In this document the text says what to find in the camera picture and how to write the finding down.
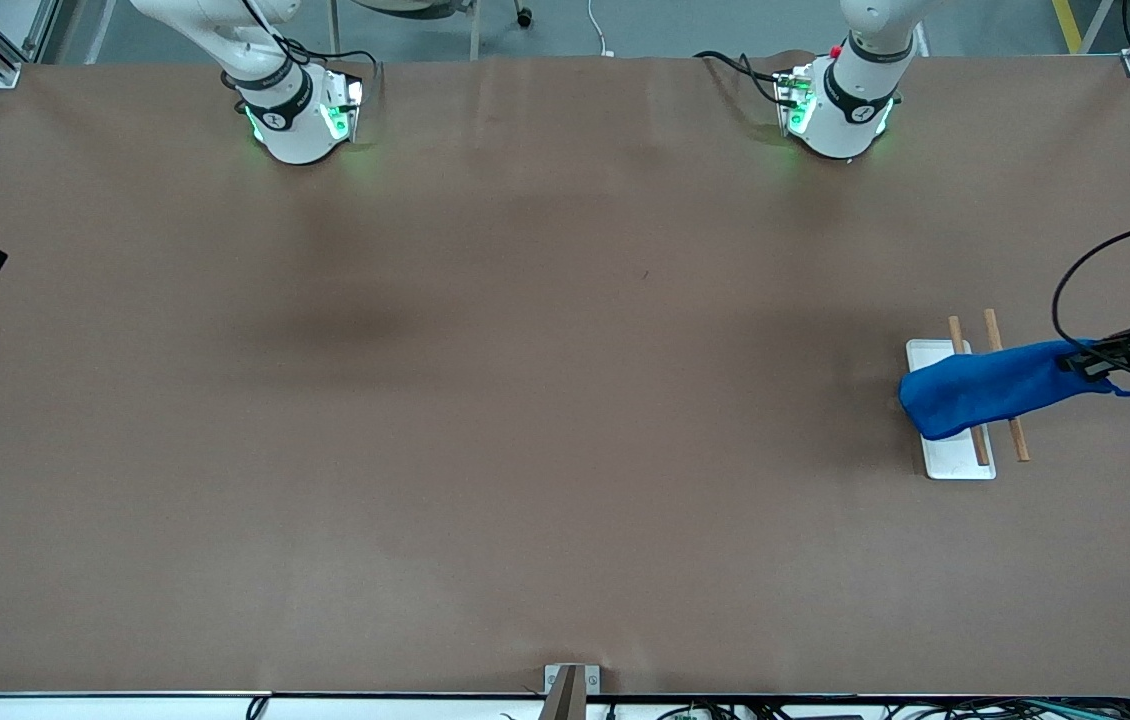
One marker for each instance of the blue microfibre towel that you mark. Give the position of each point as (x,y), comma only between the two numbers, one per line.
(975,390)

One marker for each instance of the office chair base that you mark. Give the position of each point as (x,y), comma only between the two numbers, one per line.
(523,16)

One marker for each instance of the grey metal mount bracket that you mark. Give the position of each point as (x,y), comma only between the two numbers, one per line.
(571,685)

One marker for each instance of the white rack base tray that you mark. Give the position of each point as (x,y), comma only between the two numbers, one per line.
(960,460)

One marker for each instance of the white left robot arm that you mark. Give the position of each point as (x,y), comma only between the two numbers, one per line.
(840,125)

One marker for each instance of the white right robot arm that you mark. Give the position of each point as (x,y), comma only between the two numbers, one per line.
(290,130)

